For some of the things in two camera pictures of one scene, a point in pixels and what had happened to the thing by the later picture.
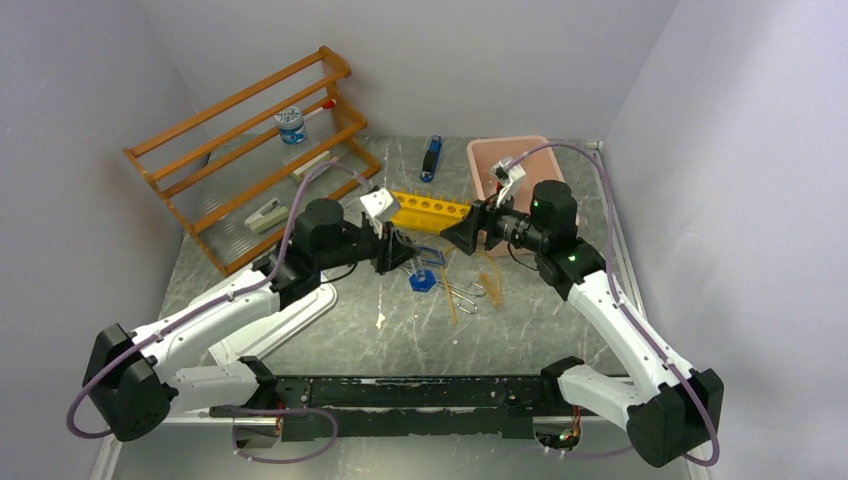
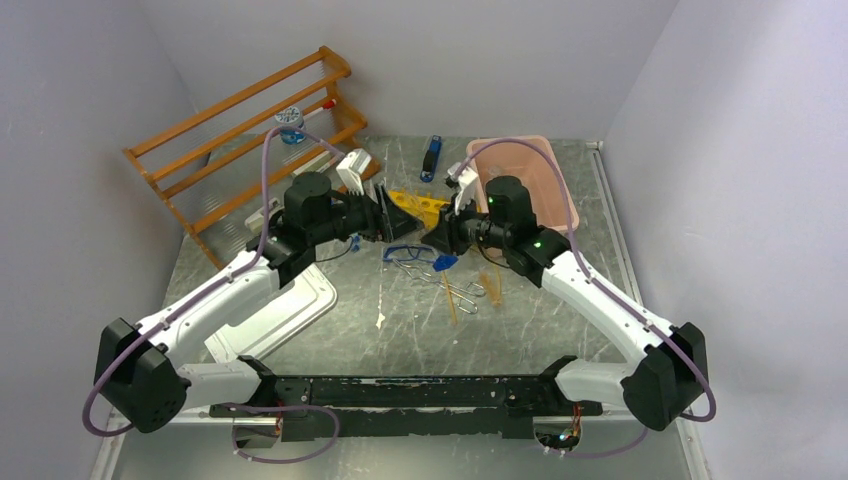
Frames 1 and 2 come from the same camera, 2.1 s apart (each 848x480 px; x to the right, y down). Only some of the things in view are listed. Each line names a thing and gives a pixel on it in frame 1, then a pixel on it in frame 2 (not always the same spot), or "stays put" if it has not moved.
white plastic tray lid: x=258 y=340 stays put
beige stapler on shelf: x=270 y=214 stays put
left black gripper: x=391 y=250 → x=384 y=216
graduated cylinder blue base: x=422 y=281 → x=444 y=262
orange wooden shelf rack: x=236 y=172 stays put
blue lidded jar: x=291 y=126 stays put
